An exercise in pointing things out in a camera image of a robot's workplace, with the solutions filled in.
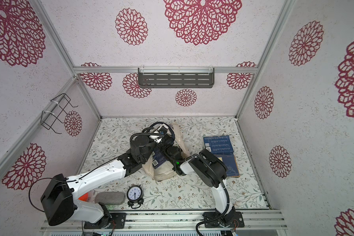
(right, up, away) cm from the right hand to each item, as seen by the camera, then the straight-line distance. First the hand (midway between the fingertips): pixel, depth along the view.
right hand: (158, 143), depth 94 cm
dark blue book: (+41, -1, +4) cm, 42 cm away
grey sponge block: (-23, -28, -16) cm, 40 cm away
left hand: (+2, +10, -18) cm, 21 cm away
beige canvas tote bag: (+5, -17, -4) cm, 18 cm away
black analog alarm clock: (-11, -27, -14) cm, 32 cm away
